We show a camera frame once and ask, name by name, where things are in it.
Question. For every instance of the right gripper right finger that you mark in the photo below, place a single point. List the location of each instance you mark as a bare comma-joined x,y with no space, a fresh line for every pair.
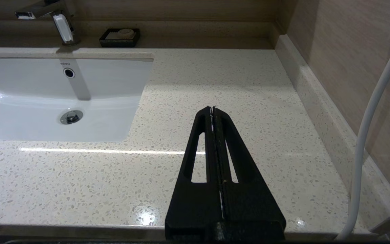
249,203

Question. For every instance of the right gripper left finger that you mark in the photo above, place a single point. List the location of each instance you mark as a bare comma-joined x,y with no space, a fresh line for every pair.
188,203

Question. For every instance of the chrome sink drain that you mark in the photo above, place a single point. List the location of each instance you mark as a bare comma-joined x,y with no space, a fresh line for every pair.
71,117

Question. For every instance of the sink overflow hole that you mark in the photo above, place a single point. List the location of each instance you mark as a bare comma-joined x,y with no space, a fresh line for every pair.
69,73

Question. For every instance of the black soap dish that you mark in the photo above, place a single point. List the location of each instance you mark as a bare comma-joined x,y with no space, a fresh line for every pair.
107,42

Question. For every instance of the white sink basin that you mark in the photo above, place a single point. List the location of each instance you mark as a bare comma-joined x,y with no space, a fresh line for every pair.
29,118

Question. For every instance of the round beige soap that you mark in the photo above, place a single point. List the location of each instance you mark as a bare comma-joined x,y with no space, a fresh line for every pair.
126,33

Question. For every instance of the chrome faucet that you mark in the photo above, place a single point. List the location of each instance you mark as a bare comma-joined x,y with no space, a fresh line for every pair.
64,30

